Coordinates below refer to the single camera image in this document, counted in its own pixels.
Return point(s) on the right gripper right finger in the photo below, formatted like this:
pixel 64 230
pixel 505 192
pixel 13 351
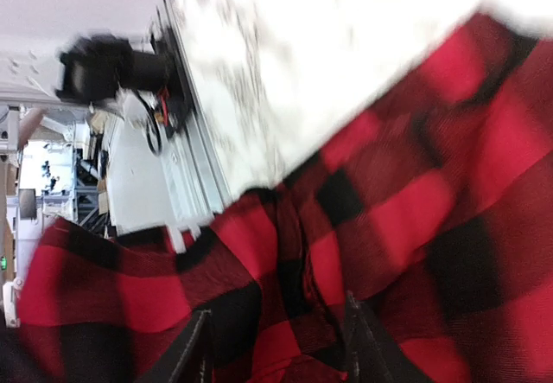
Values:
pixel 371 354

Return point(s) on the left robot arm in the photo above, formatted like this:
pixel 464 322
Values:
pixel 95 68

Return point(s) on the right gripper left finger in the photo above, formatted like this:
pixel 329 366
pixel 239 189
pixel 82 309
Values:
pixel 190 357

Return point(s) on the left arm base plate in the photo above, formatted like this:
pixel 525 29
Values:
pixel 175 99

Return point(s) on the red black plaid shirt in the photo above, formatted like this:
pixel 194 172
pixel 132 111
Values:
pixel 433 206

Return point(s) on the aluminium front rail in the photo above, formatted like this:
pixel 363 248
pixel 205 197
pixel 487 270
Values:
pixel 196 184

